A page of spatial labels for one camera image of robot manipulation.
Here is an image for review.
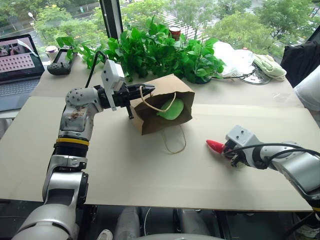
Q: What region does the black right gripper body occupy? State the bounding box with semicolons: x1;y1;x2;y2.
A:
224;139;252;168

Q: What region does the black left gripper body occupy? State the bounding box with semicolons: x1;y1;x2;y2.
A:
112;83;138;121

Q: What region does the red chili plush toy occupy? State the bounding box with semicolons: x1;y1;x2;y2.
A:
205;139;228;157

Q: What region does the brown paper bag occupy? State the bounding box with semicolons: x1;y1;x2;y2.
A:
129;73;196;155

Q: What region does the green plush toy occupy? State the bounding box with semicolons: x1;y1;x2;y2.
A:
156;98;186;121

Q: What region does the white plastic bag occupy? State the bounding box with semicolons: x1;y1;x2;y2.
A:
212;41;256;79

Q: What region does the green leafy potted plant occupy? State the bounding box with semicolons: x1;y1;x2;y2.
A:
55;15;226;85

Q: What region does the red can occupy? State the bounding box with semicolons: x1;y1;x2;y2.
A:
168;25;182;42

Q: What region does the round metal plate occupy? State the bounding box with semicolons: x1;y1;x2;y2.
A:
238;65;273;86

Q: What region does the black handheld controller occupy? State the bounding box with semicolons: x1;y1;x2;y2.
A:
46;47;79;76

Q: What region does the white cup purple lid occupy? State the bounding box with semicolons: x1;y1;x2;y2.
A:
44;45;59;64

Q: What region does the light green cloth pouch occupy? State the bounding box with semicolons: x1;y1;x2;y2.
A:
252;53;288;82

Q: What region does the person in white sleeve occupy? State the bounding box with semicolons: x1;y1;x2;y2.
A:
293;65;320;112

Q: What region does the grey sneaker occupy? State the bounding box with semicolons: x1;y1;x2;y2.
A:
294;223;320;239

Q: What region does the grey open laptop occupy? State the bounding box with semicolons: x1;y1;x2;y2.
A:
0;34;46;113

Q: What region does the black garment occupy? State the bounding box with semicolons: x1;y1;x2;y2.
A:
279;32;320;89

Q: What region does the white shoe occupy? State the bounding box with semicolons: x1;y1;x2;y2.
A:
96;228;114;240

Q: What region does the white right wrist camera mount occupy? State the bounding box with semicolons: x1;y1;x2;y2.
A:
224;124;265;151

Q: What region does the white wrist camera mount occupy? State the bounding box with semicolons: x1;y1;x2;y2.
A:
224;124;265;151
101;59;126;112

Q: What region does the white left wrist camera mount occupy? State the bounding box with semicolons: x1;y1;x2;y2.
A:
101;59;126;112

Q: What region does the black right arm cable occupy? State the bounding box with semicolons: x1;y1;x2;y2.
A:
222;141;320;170

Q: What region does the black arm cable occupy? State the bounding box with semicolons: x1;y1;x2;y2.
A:
84;50;110;89
222;141;320;170

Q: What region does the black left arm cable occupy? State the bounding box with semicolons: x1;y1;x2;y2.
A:
84;50;110;89

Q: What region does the black window frame post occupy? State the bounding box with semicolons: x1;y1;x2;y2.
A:
99;0;124;41

